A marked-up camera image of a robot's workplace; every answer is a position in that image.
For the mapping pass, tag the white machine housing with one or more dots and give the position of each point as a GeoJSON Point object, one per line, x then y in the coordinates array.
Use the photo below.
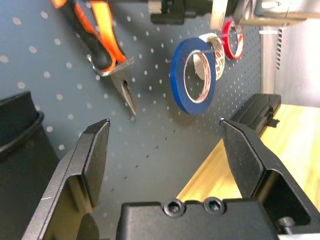
{"type": "Point", "coordinates": [300, 70]}

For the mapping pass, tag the red tape roll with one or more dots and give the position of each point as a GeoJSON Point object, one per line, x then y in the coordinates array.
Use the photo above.
{"type": "Point", "coordinates": [227, 47]}

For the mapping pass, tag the white tape roll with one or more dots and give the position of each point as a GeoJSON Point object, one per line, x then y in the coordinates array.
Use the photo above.
{"type": "Point", "coordinates": [220, 67]}

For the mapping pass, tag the orange black needle-nose pliers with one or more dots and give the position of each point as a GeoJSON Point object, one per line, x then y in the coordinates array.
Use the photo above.
{"type": "Point", "coordinates": [100, 42]}

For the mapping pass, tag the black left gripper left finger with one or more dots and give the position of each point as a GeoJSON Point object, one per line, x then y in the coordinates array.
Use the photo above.
{"type": "Point", "coordinates": [75, 175]}

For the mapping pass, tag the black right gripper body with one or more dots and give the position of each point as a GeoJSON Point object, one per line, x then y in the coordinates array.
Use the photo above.
{"type": "Point", "coordinates": [175, 15]}

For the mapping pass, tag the black plastic cup holder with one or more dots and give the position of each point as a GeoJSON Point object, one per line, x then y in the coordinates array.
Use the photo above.
{"type": "Point", "coordinates": [22, 170]}

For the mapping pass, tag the blue tape roll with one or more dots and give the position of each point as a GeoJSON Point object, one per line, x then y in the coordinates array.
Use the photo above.
{"type": "Point", "coordinates": [177, 82]}

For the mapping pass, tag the black plastic tool case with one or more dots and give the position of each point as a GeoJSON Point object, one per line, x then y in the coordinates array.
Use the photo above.
{"type": "Point", "coordinates": [255, 110]}

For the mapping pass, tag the dark grey pegboard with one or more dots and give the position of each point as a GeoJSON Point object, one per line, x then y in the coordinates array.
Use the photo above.
{"type": "Point", "coordinates": [150, 140]}

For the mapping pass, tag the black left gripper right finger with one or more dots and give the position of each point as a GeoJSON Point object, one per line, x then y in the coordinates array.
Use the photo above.
{"type": "Point", "coordinates": [252, 165]}

